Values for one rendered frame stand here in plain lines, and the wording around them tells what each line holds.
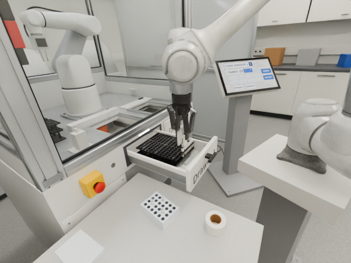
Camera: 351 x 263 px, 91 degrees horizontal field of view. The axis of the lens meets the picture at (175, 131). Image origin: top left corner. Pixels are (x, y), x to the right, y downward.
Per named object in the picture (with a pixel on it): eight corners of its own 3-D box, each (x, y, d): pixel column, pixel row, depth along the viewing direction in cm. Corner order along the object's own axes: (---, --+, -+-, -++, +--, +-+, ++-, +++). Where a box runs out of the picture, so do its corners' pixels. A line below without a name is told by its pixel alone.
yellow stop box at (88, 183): (107, 187, 68) (103, 172, 65) (91, 200, 63) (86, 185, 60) (99, 182, 71) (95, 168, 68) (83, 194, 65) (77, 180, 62)
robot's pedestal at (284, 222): (302, 261, 115) (348, 171, 81) (281, 298, 99) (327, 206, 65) (258, 228, 137) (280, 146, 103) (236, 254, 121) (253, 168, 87)
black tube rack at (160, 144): (194, 152, 88) (194, 141, 85) (176, 172, 75) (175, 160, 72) (159, 142, 99) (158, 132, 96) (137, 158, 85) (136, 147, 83)
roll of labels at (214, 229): (230, 230, 59) (231, 222, 57) (213, 240, 56) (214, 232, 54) (215, 214, 64) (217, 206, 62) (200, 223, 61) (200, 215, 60)
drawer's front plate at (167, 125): (189, 121, 127) (189, 107, 122) (167, 139, 106) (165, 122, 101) (187, 121, 128) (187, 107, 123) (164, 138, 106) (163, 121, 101)
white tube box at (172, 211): (179, 214, 65) (179, 207, 63) (163, 230, 60) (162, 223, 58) (157, 197, 73) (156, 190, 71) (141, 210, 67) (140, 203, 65)
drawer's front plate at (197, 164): (216, 155, 88) (218, 135, 83) (190, 193, 66) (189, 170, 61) (213, 154, 89) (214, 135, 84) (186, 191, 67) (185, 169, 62)
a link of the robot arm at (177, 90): (176, 74, 69) (177, 89, 72) (163, 78, 62) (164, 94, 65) (197, 75, 65) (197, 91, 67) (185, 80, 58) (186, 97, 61)
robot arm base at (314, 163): (334, 152, 82) (337, 142, 80) (324, 175, 69) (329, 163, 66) (290, 140, 94) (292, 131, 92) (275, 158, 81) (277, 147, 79)
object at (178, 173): (212, 153, 87) (212, 142, 84) (188, 186, 68) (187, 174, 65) (150, 136, 107) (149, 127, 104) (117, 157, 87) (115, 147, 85)
